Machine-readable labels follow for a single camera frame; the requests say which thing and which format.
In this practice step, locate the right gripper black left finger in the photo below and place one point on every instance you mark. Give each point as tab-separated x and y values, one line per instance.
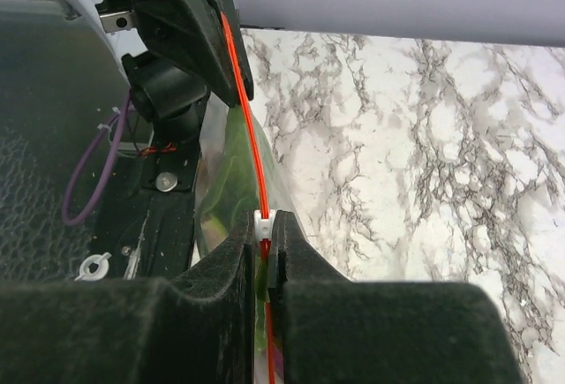
196	328

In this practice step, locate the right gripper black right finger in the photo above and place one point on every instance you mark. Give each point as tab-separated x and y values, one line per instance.
335	330

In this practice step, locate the green leaf vegetable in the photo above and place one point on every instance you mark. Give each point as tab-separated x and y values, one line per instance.
234	189

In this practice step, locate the clear orange-zip bag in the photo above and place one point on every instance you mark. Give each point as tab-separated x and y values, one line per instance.
273	196

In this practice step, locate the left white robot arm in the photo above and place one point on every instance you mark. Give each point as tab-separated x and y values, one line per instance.
171	100

